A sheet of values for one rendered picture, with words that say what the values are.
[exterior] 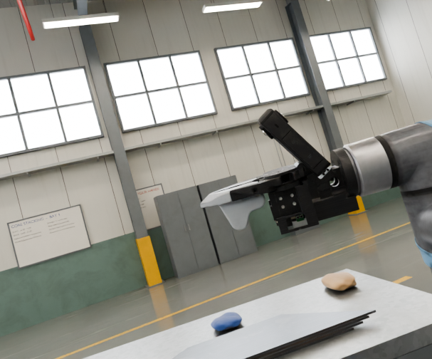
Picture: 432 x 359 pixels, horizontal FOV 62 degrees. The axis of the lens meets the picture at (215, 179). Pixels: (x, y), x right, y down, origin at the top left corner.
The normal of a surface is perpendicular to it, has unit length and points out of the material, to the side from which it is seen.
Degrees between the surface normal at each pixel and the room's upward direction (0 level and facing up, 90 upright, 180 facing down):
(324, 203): 98
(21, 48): 90
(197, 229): 90
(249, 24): 90
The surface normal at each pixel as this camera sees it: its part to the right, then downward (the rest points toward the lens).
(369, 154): -0.22, -0.35
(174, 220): 0.30, -0.14
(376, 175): -0.02, 0.29
